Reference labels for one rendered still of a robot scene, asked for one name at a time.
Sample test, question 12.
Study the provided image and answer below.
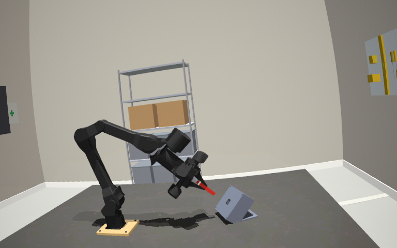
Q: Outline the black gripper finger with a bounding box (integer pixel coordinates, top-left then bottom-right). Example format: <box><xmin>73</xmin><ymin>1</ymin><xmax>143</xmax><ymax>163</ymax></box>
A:
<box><xmin>186</xmin><ymin>181</ymin><xmax>205</xmax><ymax>190</ymax></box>
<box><xmin>194</xmin><ymin>168</ymin><xmax>208</xmax><ymax>186</ymax></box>

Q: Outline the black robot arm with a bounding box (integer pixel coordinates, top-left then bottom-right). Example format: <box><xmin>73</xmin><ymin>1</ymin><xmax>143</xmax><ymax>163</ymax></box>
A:
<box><xmin>74</xmin><ymin>119</ymin><xmax>197</xmax><ymax>230</ymax></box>

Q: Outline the red peg with white top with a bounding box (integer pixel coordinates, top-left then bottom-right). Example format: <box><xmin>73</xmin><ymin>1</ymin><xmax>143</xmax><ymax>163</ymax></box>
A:
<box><xmin>196</xmin><ymin>181</ymin><xmax>215</xmax><ymax>196</ymax></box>

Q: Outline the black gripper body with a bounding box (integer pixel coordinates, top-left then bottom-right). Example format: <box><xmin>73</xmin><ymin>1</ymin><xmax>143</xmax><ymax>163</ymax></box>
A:
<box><xmin>167</xmin><ymin>151</ymin><xmax>208</xmax><ymax>199</ymax></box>

